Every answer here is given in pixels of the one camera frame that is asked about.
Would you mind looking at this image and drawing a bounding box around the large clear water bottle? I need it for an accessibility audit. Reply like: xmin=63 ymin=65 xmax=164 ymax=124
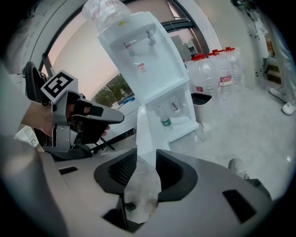
xmin=82 ymin=0 xmax=131 ymax=35

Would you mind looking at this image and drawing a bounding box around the black office chair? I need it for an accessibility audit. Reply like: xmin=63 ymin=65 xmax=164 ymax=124
xmin=23 ymin=61 xmax=116 ymax=161

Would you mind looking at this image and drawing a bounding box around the person's grey shirt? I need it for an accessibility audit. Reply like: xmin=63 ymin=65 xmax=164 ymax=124
xmin=0 ymin=60 xmax=32 ymax=139

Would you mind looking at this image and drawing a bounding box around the person's white shoe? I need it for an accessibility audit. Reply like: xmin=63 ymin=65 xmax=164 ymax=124
xmin=281 ymin=103 xmax=296 ymax=116
xmin=228 ymin=158 xmax=250 ymax=180

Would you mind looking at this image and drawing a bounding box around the clear printed cup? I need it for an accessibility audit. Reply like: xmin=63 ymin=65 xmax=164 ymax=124
xmin=171 ymin=97 xmax=181 ymax=114

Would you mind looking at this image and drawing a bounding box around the white board with clamps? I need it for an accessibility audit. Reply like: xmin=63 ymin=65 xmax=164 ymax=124
xmin=246 ymin=0 xmax=276 ymax=88

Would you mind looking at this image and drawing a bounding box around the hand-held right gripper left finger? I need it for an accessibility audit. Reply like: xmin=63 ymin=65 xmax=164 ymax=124
xmin=38 ymin=148 xmax=138 ymax=237

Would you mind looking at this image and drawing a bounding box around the white water dispenser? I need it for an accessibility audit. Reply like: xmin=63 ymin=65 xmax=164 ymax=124
xmin=96 ymin=11 xmax=199 ymax=167

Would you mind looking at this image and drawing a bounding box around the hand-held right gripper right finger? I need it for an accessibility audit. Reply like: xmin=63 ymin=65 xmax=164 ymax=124
xmin=143 ymin=149 xmax=273 ymax=237

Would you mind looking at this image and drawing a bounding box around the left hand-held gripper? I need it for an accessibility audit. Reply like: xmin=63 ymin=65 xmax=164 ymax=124
xmin=40 ymin=70 xmax=125 ymax=153

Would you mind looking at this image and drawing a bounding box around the green label plastic bottle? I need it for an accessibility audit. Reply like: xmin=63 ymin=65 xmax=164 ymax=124
xmin=158 ymin=106 xmax=173 ymax=131

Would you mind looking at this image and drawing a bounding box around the white trash bin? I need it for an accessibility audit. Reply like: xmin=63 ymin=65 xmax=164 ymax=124
xmin=191 ymin=92 xmax=213 ymax=124

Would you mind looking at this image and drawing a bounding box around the clear water jug red cap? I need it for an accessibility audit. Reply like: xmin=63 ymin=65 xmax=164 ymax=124
xmin=222 ymin=46 xmax=246 ymax=93
xmin=186 ymin=53 xmax=220 ymax=98
xmin=207 ymin=49 xmax=234 ymax=100

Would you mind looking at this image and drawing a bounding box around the person's left forearm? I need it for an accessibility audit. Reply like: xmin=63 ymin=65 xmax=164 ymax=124
xmin=22 ymin=100 xmax=57 ymax=137

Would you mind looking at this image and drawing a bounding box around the person's left hand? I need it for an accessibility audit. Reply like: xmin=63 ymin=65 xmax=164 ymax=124
xmin=66 ymin=104 xmax=111 ymax=139

